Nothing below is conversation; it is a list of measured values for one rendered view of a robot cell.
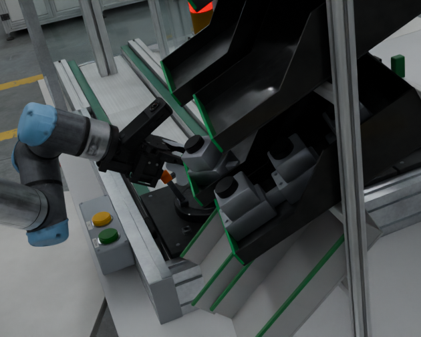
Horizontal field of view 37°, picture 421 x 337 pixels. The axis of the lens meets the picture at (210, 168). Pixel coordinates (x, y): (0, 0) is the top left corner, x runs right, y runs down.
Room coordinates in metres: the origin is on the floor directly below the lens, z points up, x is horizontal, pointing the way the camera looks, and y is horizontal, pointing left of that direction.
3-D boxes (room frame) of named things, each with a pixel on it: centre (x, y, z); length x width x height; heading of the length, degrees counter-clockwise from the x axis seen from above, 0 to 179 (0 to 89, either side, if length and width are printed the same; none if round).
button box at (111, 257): (1.11, 0.25, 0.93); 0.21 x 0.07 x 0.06; 15
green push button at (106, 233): (1.04, 0.23, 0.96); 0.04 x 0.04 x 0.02
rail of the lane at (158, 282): (1.31, 0.24, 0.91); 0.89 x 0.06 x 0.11; 15
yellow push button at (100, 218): (1.11, 0.25, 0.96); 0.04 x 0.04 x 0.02
